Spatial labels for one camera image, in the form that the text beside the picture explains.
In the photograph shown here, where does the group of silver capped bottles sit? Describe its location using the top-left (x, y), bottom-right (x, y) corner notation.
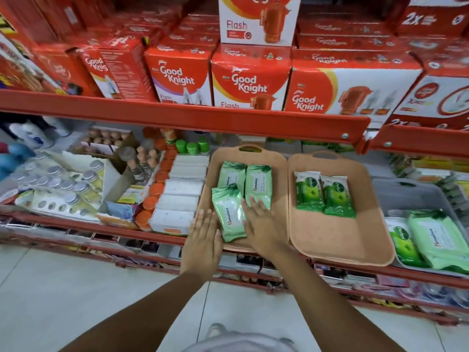
top-left (9, 154), bottom-right (107, 217)

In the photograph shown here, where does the person's white garment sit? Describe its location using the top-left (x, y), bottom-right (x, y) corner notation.
top-left (181, 323), bottom-right (298, 352)

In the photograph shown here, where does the person's left forearm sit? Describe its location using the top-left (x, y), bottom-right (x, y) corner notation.
top-left (60, 269), bottom-right (212, 352)

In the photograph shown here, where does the large light green wipes pack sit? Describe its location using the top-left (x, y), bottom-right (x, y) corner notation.
top-left (406, 209), bottom-right (469, 275)

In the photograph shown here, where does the person's right hand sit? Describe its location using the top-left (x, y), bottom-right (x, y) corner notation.
top-left (241, 197), bottom-right (290, 258)

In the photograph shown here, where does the colourful small carton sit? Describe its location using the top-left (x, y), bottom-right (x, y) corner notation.
top-left (97, 185), bottom-right (145, 230)

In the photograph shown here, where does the person's left hand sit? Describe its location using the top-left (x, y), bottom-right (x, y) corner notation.
top-left (181, 209), bottom-right (224, 279)

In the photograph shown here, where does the person's right forearm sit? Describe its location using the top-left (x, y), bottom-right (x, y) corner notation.
top-left (268, 245), bottom-right (404, 352)

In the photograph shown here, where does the large dark green wipes pack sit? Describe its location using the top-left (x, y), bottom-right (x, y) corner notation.
top-left (384, 216), bottom-right (430, 269)

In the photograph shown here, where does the blue plastic bottle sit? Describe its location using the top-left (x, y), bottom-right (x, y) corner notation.
top-left (0, 142), bottom-right (36, 182)

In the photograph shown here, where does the row of yellow green packets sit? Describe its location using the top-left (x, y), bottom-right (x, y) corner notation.
top-left (388, 153), bottom-right (469, 209)

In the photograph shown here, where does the long red metal shelf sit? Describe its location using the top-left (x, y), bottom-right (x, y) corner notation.
top-left (0, 88), bottom-right (372, 145)

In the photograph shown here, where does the row of orange capped bottles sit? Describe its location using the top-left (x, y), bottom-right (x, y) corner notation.
top-left (135, 127), bottom-right (178, 232)

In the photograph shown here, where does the grey plastic tray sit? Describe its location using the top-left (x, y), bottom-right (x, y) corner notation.
top-left (372, 177), bottom-right (469, 279)

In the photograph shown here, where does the box of brown capped bottles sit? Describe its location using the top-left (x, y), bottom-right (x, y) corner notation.
top-left (72, 126), bottom-right (140, 159)

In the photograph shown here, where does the row of white soap boxes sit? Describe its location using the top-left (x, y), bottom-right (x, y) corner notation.
top-left (149, 154), bottom-right (210, 237)

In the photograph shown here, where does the red lower shelf rail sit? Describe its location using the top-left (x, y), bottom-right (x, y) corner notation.
top-left (0, 208), bottom-right (469, 291)

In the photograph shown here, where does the beige plastic tray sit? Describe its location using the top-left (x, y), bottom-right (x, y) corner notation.
top-left (287, 150), bottom-right (396, 267)
top-left (195, 144), bottom-right (291, 253)

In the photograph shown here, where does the white cardboard display box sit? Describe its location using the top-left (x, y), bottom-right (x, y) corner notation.
top-left (0, 150), bottom-right (137, 225)

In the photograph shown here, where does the group of white bottles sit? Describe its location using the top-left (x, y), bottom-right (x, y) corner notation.
top-left (9, 115), bottom-right (72, 149)

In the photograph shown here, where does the small dark green wipes pack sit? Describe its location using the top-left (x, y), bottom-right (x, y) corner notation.
top-left (294, 171), bottom-right (325, 212)
top-left (320, 175), bottom-right (357, 219)

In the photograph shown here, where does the short red metal shelf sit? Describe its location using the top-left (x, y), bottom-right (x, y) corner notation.
top-left (366, 124), bottom-right (469, 160)

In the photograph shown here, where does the stack of red white boxes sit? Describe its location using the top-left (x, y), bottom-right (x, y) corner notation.
top-left (0, 0), bottom-right (469, 131)

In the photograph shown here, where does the row of goods under shelf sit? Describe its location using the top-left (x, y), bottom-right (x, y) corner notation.
top-left (0, 216), bottom-right (469, 327)

